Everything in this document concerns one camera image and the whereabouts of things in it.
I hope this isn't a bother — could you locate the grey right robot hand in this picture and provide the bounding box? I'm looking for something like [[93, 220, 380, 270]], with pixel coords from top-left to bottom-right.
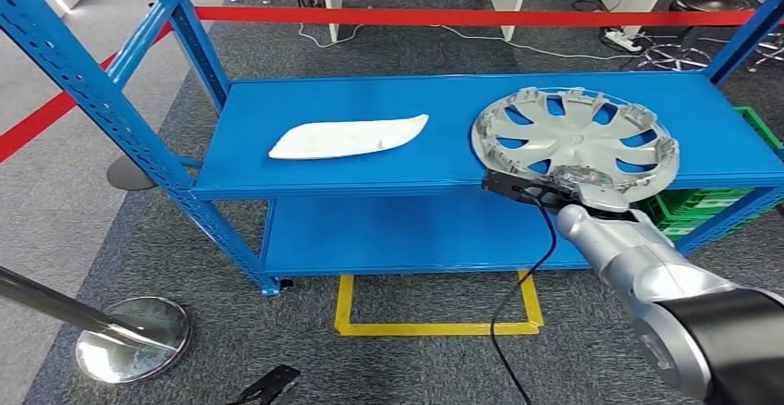
[[547, 166, 619, 200]]

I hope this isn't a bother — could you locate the silver wheel hubcap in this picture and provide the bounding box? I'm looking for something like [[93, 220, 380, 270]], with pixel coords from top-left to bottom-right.
[[470, 86, 680, 204]]

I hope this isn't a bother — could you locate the white plastic car part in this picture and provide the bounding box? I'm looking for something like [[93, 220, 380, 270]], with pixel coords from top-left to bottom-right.
[[267, 113, 430, 161]]

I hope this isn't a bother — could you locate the blue metal shelf rack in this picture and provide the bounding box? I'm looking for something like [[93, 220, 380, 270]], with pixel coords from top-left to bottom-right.
[[0, 0, 784, 298]]

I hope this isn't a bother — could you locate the green plastic crate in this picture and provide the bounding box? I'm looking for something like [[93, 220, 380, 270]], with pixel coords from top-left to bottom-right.
[[658, 209, 761, 243], [636, 105, 784, 220]]

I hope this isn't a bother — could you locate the white power strip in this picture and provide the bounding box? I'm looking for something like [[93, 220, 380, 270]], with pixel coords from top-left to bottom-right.
[[603, 30, 643, 53]]

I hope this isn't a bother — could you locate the yellow floor tape square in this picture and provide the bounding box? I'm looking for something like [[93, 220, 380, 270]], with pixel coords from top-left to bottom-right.
[[333, 269, 545, 338]]

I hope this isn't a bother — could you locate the black stool seat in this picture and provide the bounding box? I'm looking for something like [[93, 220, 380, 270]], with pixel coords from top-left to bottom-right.
[[668, 0, 757, 13]]

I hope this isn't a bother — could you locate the red barrier belt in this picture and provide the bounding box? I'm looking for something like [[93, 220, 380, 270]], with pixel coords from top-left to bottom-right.
[[194, 5, 755, 28], [0, 22, 174, 165]]

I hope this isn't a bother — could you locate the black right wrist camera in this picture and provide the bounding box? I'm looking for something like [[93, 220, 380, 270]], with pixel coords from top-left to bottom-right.
[[480, 170, 580, 211]]

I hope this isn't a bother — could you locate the white floor cable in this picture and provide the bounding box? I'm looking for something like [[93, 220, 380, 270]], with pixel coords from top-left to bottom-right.
[[299, 20, 642, 62]]

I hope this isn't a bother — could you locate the black camera cable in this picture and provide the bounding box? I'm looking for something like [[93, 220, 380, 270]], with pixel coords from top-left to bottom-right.
[[489, 188, 559, 405]]

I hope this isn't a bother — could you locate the black stanchion post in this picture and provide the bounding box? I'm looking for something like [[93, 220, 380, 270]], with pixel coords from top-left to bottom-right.
[[106, 153, 157, 192]]

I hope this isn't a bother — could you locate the chrome stanchion post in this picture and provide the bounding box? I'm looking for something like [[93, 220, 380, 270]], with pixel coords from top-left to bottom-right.
[[0, 265, 192, 385]]

